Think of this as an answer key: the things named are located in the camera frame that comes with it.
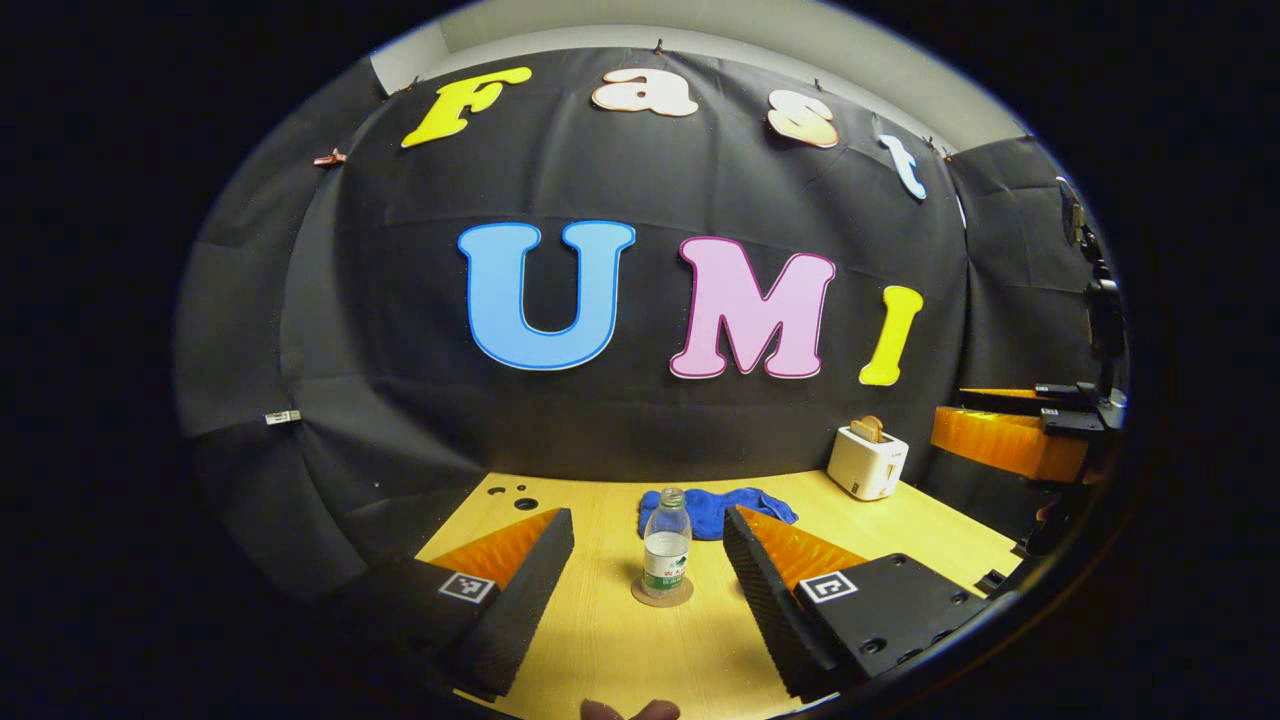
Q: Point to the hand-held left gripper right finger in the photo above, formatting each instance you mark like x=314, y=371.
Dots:
x=765, y=600

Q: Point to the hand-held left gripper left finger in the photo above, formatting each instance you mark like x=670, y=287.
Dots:
x=530, y=590

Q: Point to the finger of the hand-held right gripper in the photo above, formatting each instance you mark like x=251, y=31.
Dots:
x=1020, y=398
x=1000, y=442

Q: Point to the clear plastic water bottle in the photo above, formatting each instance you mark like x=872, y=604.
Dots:
x=666, y=555

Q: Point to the round cork coaster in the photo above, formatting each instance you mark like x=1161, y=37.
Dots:
x=645, y=598

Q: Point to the blue towel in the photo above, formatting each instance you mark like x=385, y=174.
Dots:
x=715, y=515

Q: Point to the toast slice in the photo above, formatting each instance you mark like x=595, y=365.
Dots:
x=868, y=429

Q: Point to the white toaster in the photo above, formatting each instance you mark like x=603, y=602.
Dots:
x=865, y=468

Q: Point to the white clip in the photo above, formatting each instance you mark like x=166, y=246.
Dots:
x=282, y=416

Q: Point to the red clip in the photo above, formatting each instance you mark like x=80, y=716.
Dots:
x=330, y=157

